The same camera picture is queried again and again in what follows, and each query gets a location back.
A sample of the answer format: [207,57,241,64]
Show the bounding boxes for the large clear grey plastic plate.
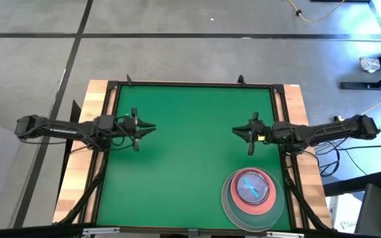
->
[227,169,286,233]
[221,167,279,229]

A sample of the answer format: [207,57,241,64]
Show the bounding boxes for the yellow floor cable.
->
[286,0,347,24]

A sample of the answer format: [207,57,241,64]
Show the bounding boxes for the white cardboard box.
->
[326,194,365,234]

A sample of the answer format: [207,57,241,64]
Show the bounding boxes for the orange plastic plate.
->
[230,167,276,216]

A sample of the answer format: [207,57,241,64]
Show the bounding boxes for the person's shoe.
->
[359,56,381,74]

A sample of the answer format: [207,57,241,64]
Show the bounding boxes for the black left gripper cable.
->
[109,114,136,151]

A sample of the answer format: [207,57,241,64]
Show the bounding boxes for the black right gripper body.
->
[247,111,275,157]

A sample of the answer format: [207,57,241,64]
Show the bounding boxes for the green table mat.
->
[95,83,292,231]

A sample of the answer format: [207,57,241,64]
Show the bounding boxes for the blue plastic plate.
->
[237,173,269,202]

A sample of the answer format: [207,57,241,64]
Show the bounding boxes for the black floor cables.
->
[304,124,381,178]

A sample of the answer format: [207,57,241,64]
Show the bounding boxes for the black metal table frame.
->
[55,74,335,237]

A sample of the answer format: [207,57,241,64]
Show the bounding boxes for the wooden table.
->
[52,79,333,233]

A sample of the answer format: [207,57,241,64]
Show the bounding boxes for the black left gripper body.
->
[122,106,142,153]

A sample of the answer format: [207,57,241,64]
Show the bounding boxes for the black desk foot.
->
[339,65,381,91]

